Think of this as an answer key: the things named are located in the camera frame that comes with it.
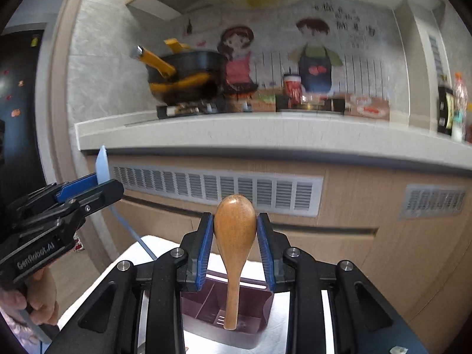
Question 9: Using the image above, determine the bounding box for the printed food box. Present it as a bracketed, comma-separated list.
[345, 94, 391, 120]

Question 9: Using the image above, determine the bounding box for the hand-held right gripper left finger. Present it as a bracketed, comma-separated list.
[44, 212, 214, 354]

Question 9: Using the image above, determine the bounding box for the cartoon wall sticker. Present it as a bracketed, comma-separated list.
[217, 3, 381, 97]

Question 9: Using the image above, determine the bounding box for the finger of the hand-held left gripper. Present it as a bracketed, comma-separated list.
[11, 173, 99, 222]
[22, 179, 125, 231]

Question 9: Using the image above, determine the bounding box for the pink patterned clothing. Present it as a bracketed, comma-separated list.
[0, 308, 41, 354]

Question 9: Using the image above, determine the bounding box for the long grey vent grille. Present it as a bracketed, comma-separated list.
[111, 164, 324, 217]

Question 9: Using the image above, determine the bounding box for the red cup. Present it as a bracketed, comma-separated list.
[283, 74, 304, 107]

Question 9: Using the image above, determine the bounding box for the dark sauce bottle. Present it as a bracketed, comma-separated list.
[437, 76, 456, 135]

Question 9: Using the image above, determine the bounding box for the white textured towel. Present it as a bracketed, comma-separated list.
[55, 234, 336, 354]

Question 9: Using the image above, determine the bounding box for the clear bottle orange cap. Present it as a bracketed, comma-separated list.
[453, 73, 470, 142]

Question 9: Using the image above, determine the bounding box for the black refrigerator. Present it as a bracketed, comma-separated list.
[0, 26, 47, 207]

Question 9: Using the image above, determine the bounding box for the small grey vent grille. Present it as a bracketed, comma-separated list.
[400, 184, 467, 219]

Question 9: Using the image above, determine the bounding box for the purple plastic utensil holder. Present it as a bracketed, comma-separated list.
[181, 278, 275, 351]

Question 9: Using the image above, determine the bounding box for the black wok yellow handle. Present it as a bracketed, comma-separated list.
[131, 38, 230, 106]

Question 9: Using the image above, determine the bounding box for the wooden kitchen cabinet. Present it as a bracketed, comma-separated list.
[85, 153, 472, 354]

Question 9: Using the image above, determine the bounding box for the wooden spoon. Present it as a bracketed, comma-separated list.
[214, 194, 257, 330]

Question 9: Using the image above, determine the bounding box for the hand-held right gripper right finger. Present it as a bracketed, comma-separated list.
[257, 212, 430, 354]

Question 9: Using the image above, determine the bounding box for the person's left hand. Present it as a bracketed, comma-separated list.
[0, 265, 60, 327]

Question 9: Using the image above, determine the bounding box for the grey kitchen counter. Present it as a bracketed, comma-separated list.
[76, 112, 472, 172]

